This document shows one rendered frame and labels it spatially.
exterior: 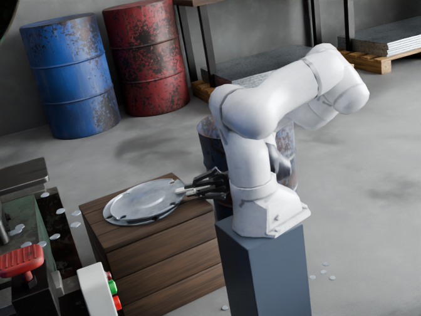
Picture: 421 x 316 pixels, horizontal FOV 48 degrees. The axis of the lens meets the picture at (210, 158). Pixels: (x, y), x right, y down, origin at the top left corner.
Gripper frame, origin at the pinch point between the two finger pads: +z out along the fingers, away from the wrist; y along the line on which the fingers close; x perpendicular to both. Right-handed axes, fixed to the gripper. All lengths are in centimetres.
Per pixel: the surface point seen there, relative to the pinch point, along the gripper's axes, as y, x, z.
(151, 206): 0.0, 6.0, 11.8
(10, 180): 41, 63, 22
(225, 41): -3, -319, -14
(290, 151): -8, -31, -41
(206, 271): -28.8, 9.6, -0.3
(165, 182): 0.0, -12.4, 9.2
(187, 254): -18.2, 12.5, 3.5
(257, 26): 1, -333, -49
